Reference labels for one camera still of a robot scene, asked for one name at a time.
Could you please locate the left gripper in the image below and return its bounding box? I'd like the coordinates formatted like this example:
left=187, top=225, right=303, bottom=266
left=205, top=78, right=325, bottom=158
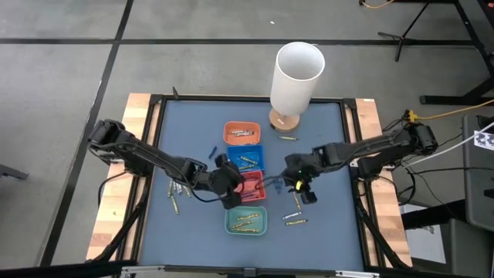
left=210, top=154, right=249, bottom=196

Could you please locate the red plastic bin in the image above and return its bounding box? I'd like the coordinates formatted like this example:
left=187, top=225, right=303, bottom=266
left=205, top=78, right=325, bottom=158
left=239, top=170, right=268, bottom=203

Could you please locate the blue plastic bin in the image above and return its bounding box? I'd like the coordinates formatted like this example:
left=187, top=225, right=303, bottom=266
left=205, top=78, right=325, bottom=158
left=225, top=144, right=266, bottom=173

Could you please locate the teal plastic bin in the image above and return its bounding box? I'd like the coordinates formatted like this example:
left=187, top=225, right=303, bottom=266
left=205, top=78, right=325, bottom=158
left=224, top=205, right=269, bottom=236

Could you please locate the orange plastic bin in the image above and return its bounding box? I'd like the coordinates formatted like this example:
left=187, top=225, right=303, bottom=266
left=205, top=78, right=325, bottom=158
left=223, top=120, right=262, bottom=147

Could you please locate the blue table mat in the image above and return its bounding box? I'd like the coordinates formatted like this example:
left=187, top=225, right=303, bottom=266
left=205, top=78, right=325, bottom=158
left=137, top=100, right=366, bottom=272

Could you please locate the white lamp wooden base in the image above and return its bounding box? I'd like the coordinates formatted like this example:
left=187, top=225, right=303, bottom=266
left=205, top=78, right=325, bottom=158
left=269, top=41, right=326, bottom=134

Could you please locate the black tripod stand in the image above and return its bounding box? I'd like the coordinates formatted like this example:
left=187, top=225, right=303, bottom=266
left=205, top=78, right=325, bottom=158
left=377, top=0, right=432, bottom=63

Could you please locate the dark gray equipment case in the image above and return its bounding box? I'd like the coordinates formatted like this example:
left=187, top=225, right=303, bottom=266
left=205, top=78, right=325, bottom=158
left=462, top=114, right=494, bottom=232

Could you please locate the gray box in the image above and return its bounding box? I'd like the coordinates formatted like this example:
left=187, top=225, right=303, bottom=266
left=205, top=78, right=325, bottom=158
left=439, top=218, right=494, bottom=278

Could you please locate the white fiducial marker tag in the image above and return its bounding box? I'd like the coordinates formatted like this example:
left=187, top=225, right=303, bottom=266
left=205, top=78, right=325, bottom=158
left=473, top=130, right=494, bottom=151

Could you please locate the black rig beam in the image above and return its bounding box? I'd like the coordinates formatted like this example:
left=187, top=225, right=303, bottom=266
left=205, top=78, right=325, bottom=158
left=0, top=260, right=137, bottom=278

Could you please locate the gray furniture foot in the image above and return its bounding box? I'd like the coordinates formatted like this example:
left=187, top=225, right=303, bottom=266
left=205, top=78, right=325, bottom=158
left=0, top=164, right=30, bottom=181

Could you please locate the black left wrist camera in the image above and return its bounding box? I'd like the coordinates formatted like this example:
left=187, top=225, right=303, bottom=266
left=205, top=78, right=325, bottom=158
left=223, top=192, right=243, bottom=210

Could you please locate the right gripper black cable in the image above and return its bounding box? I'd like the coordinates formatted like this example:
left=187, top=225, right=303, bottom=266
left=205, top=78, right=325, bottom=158
left=254, top=175, right=289, bottom=191

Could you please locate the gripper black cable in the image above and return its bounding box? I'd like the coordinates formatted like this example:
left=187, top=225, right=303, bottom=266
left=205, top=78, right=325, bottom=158
left=191, top=188, right=227, bottom=204
left=254, top=175, right=289, bottom=191

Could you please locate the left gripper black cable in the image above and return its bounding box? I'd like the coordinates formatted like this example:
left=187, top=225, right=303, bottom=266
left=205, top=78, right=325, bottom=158
left=191, top=188, right=227, bottom=204

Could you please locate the black metal table frame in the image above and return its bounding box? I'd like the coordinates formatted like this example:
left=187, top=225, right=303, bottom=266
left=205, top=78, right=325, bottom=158
left=85, top=86, right=414, bottom=278

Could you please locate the silver metal bracket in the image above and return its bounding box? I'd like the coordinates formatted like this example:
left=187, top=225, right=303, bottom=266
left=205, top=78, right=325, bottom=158
left=120, top=265, right=167, bottom=277
left=334, top=270, right=381, bottom=278

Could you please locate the yellow extension cord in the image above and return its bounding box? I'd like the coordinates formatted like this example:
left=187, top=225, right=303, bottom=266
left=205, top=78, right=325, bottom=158
left=404, top=98, right=494, bottom=121

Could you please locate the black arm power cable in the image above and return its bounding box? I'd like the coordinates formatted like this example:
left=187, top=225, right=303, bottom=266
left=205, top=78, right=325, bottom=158
left=97, top=169, right=134, bottom=212

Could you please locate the black floor cable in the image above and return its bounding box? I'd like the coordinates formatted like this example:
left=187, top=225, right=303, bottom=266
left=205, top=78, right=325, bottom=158
left=401, top=165, right=494, bottom=177

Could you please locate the black desk leg frame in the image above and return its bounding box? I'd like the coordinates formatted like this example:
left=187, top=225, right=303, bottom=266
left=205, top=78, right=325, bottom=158
left=419, top=0, right=494, bottom=106

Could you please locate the white cable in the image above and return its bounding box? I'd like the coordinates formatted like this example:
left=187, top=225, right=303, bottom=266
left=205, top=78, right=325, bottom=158
left=401, top=121, right=494, bottom=169

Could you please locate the yellow floor cable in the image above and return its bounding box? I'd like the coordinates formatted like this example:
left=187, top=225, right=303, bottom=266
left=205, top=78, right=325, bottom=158
left=360, top=0, right=397, bottom=10

